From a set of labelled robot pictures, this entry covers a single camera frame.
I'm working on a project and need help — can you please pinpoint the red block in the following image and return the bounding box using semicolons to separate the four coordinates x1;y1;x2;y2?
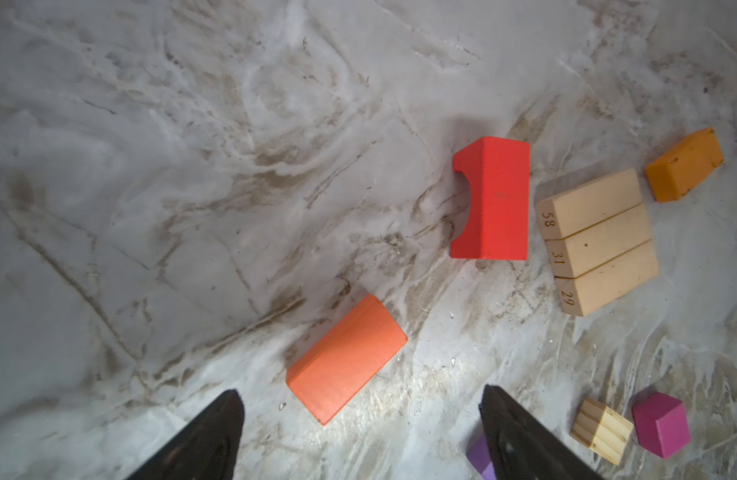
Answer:
450;136;531;261

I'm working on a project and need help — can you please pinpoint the natural wood block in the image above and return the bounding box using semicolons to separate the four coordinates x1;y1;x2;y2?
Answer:
555;240;660;316
535;168;643;240
546;204;652;278

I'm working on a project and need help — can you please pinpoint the purple cube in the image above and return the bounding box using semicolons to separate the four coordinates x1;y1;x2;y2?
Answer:
467;435;497;480

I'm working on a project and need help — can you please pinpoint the ridged natural wood cube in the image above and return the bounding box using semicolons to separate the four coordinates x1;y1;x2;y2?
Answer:
571;397;635;465

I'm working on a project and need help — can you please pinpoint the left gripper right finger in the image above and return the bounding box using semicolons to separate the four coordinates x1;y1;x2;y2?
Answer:
480;385;601;480

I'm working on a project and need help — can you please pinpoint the yellow-orange block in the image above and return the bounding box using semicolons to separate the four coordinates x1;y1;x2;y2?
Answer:
646;127;725;203

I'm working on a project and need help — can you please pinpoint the orange-red block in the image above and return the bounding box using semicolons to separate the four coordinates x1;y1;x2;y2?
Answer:
286;294;408;426

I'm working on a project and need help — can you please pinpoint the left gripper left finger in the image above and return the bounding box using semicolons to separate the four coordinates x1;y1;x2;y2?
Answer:
130;389;244;480

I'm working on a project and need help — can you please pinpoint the magenta cube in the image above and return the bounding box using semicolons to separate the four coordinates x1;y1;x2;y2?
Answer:
632;392;692;459

